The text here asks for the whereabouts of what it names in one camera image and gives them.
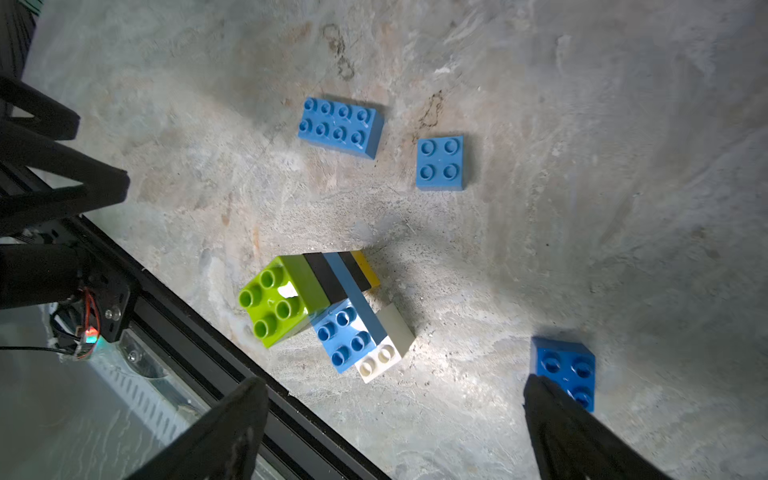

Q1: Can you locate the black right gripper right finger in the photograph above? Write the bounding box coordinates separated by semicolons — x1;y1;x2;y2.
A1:
524;374;668;479

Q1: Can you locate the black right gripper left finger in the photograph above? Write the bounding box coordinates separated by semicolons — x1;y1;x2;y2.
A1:
130;377;269;479

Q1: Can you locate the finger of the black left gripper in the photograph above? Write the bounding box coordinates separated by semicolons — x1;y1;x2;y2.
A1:
1;74;80;140
1;122;130;236

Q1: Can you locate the blue square lego brick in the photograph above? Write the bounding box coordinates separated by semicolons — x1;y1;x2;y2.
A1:
530;337;597;413

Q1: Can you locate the blue long lego brick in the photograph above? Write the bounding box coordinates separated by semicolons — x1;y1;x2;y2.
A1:
310;252;385;373

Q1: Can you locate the cream lego brick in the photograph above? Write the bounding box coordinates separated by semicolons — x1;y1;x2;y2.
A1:
355;303;415;384

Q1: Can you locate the black lego brick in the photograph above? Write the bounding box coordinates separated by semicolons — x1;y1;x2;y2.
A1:
303;252;347;305
338;251;371;292

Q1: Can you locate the yellow lego brick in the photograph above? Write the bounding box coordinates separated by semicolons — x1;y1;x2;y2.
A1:
351;250;380;289

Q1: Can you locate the small blue lego brick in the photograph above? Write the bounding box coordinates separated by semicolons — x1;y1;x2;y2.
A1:
416;136;464;191

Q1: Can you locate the green lego brick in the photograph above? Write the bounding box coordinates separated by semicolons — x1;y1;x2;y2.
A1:
238;255;330;349

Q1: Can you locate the white slotted cable duct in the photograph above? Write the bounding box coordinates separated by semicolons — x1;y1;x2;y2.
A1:
91;359;202;445

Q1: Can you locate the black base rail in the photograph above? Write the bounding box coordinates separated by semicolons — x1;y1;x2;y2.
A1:
0;161;391;480

